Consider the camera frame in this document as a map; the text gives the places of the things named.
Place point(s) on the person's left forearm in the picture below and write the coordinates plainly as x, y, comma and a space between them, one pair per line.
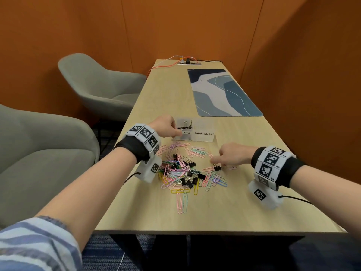
90, 194

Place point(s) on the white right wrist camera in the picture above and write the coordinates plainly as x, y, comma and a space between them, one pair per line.
265, 196

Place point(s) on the black wristband marker tiles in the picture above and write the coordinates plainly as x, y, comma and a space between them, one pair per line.
292, 172
131, 146

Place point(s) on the person's left hand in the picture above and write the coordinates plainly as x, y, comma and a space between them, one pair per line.
165, 126

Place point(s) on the pile of black binder clips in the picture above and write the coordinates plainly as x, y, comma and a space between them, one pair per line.
189, 184

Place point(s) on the person's right forearm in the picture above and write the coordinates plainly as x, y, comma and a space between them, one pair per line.
330, 194

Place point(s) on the striped shirt sleeve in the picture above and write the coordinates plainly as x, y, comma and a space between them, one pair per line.
36, 245

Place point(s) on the small grey armchair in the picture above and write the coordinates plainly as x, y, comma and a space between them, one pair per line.
98, 87

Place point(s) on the clear two-compartment labelled box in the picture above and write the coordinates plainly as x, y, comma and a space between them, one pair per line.
186, 135
204, 125

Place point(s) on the pile of colourful paper clips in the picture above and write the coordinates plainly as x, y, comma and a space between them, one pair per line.
175, 174

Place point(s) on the person's right hand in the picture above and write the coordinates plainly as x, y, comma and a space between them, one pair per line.
235, 155

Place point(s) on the large grey armchair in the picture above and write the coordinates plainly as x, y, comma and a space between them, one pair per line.
45, 172

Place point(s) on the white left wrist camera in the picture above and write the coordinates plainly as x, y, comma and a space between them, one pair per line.
148, 170

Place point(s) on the blue patterned desk mat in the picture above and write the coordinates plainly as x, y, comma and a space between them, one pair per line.
225, 94

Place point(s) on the black binder clip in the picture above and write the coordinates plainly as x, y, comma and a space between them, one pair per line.
217, 168

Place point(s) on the silver table power socket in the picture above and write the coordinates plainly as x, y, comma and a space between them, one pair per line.
189, 62

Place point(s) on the cluster of black binder clips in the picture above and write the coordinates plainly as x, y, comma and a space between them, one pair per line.
184, 127

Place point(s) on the black right wristband marker tiles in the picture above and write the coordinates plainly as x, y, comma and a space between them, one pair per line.
292, 172

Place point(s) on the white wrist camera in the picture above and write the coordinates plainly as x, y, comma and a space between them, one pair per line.
265, 196
148, 170

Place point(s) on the black left wristband marker tiles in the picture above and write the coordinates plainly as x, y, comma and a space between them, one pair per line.
131, 146

